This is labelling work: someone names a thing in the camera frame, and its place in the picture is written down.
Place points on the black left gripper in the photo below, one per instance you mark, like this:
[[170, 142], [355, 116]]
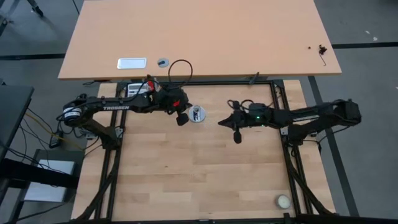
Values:
[[171, 101]]

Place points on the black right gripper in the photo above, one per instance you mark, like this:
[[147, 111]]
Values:
[[253, 116]]

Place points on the metal lamp socket base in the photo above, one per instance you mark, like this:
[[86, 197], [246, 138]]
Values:
[[198, 114]]

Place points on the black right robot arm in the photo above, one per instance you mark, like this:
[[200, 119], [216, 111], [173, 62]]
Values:
[[314, 115]]

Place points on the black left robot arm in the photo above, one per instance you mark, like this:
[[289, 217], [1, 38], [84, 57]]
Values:
[[118, 107]]

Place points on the black desk clamp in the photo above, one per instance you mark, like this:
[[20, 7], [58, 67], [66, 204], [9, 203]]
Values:
[[254, 78]]

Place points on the grey desk calculator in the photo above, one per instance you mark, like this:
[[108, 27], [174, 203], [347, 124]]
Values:
[[135, 88]]

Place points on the silver rectangular desk plate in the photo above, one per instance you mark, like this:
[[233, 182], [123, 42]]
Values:
[[132, 63]]

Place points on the beige wooden desk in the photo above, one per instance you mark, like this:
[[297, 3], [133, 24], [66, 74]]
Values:
[[233, 31]]

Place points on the small white ball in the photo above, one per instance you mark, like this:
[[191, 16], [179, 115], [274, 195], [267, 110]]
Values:
[[283, 202]]

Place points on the black hex key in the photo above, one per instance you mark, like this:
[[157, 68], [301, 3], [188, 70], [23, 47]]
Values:
[[323, 61]]

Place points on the small black clump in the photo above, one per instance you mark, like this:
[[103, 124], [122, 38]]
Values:
[[322, 49]]

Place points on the black power adapter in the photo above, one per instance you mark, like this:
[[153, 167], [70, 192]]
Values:
[[56, 140]]

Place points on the white box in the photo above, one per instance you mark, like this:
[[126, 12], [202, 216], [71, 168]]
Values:
[[49, 183]]

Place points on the black stand beam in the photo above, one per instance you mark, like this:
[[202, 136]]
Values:
[[37, 173]]

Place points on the dark side table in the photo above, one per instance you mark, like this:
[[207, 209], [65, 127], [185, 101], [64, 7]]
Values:
[[14, 109]]

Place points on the black chair leg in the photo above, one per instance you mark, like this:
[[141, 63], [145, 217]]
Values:
[[35, 7]]

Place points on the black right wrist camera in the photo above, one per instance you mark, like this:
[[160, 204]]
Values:
[[237, 137]]

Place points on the silver mounting bracket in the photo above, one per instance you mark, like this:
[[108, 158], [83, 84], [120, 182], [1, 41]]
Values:
[[284, 130]]

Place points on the black aluminium frame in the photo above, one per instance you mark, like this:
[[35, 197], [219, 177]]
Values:
[[112, 174]]

